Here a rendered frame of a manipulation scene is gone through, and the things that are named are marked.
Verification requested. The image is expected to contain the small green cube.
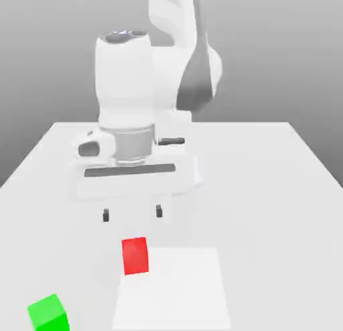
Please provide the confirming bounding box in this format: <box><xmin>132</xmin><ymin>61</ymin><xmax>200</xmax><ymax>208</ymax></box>
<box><xmin>26</xmin><ymin>293</ymin><xmax>71</xmax><ymax>331</ymax></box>

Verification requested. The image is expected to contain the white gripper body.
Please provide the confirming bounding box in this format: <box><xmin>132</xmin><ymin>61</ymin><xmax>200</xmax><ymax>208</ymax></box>
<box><xmin>70</xmin><ymin>158</ymin><xmax>189</xmax><ymax>201</ymax></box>

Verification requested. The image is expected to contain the small red cube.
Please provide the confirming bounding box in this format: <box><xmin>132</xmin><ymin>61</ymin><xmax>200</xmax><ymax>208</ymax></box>
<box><xmin>121</xmin><ymin>236</ymin><xmax>150</xmax><ymax>276</ymax></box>

